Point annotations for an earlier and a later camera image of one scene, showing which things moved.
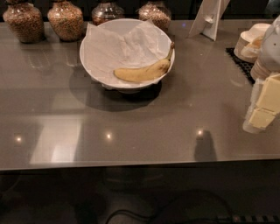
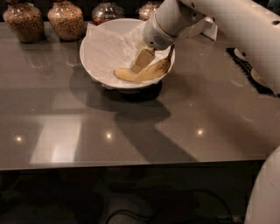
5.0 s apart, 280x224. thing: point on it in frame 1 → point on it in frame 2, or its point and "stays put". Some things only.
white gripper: (271, 53) → (155, 32)
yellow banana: (145, 73) stays put
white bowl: (124, 44) stays put
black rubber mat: (245, 66) stays put
